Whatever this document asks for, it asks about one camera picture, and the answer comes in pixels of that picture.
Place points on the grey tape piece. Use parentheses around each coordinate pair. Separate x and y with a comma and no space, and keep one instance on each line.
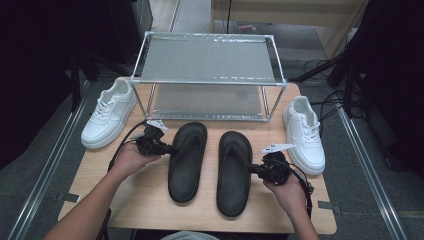
(68,197)
(328,206)

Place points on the person's grey shirt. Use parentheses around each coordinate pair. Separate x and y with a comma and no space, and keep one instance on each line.
(188,236)

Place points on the black flip-flop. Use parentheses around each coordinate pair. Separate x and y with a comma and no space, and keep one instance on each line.
(186,166)
(233,180)

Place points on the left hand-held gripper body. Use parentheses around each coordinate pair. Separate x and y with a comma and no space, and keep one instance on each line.
(150,145)

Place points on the metal frame shoe rack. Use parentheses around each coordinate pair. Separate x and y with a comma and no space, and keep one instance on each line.
(206,60)

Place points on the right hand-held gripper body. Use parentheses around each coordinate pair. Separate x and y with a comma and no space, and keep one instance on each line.
(276,168)

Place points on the metal floor rail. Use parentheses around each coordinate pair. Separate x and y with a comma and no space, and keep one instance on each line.
(43,176)
(175,15)
(370,173)

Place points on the person's left hand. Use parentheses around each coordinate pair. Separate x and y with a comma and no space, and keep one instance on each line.
(128,161)

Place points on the beige wooden cabinet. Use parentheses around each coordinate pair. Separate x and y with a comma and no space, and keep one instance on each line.
(286,11)

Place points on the black stand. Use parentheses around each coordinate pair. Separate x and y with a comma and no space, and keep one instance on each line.
(75,80)

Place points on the black curtain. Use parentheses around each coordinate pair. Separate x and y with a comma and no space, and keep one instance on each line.
(393,83)
(40,66)

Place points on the white sneaker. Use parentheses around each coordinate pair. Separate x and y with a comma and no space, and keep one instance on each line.
(106,123)
(306,150)

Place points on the person's right hand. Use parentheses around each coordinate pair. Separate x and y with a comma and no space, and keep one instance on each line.
(291,195)

